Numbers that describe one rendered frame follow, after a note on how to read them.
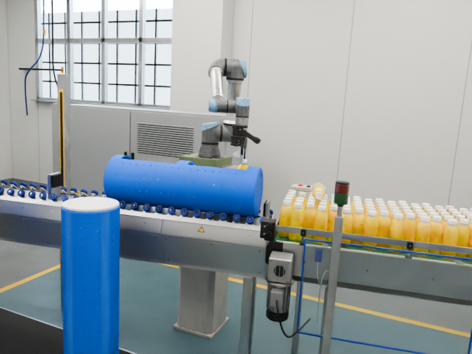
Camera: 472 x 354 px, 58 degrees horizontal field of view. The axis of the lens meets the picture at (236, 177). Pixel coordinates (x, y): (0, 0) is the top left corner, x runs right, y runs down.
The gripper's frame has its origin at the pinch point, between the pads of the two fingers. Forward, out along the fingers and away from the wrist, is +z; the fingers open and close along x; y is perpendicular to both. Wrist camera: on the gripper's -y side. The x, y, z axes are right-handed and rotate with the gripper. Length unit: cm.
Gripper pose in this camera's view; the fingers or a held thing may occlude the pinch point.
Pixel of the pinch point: (243, 161)
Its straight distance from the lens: 243.2
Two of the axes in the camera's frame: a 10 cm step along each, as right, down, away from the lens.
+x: -2.3, 1.7, -9.6
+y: -9.7, -0.9, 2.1
